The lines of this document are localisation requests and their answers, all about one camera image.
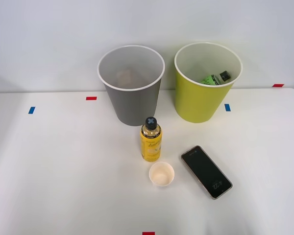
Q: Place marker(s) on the black smartphone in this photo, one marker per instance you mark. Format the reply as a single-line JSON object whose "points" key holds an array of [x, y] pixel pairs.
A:
{"points": [[205, 171]]}

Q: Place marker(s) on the yellow-green plastic waste bin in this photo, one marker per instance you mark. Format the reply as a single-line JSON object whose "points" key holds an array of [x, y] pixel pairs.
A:
{"points": [[198, 102]]}

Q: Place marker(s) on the grey plastic waste bin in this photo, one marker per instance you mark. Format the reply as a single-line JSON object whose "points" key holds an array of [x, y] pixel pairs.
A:
{"points": [[133, 107]]}

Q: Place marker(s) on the small white paper cup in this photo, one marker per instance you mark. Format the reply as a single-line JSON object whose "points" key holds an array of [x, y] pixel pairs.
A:
{"points": [[161, 175]]}

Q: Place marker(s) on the yellow label plastic bottle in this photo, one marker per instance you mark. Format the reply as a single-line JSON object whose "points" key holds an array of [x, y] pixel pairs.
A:
{"points": [[151, 147]]}

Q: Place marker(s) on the green label plastic bottle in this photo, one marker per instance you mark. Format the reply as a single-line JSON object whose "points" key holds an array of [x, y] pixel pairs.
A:
{"points": [[212, 79]]}

